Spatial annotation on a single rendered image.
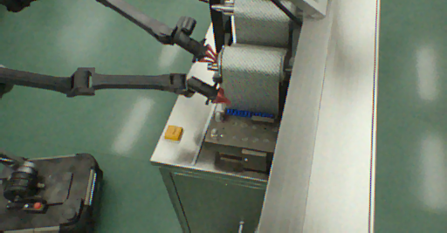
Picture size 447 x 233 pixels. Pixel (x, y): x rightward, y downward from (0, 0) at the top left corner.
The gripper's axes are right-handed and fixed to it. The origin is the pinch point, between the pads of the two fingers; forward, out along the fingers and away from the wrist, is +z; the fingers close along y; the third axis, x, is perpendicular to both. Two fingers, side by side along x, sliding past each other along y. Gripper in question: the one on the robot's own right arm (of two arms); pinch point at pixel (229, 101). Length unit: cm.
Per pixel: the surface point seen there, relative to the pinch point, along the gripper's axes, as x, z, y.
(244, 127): 1.0, 9.6, 9.9
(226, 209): -43, 26, 25
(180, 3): -150, -46, -215
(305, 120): 69, 2, 53
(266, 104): 10.2, 13.5, 0.3
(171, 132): -25.7, -15.2, 10.5
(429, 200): -37, 150, -34
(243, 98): 6.7, 3.8, 0.3
